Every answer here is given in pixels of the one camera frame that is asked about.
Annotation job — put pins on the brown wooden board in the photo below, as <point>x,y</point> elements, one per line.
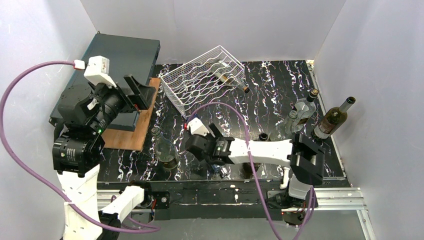
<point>132,140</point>

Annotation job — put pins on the clear bottle in rack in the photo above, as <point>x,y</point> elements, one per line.
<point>224,72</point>

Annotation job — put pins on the white wire wine rack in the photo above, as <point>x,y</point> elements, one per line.
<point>192,84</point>

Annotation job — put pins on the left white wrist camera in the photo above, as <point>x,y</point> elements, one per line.
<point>96,71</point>

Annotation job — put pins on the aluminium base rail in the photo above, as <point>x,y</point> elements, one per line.
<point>233,203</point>

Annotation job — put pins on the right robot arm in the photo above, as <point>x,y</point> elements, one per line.
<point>300,155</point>

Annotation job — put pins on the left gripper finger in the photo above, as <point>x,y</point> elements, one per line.
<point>137,88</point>
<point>144,98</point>

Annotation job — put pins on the clear square liquor bottle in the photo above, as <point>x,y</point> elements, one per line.
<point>305,108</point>

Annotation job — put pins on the olive wine bottle far right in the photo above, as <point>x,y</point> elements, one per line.
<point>332,120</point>

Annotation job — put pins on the dark green wine bottle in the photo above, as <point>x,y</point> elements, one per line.
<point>246,166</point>

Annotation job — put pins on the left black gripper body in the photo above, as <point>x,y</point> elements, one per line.
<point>130,95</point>

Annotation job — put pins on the clear round bottle front left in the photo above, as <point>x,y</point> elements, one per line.
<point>165,151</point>

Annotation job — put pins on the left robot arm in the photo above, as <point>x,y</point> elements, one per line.
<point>87,110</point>

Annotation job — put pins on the clear short bottle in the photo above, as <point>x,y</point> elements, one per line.
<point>288,123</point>

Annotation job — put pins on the blue glass bottle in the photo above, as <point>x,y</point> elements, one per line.
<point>221,170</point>

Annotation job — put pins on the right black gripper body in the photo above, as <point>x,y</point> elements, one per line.
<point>196,148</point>

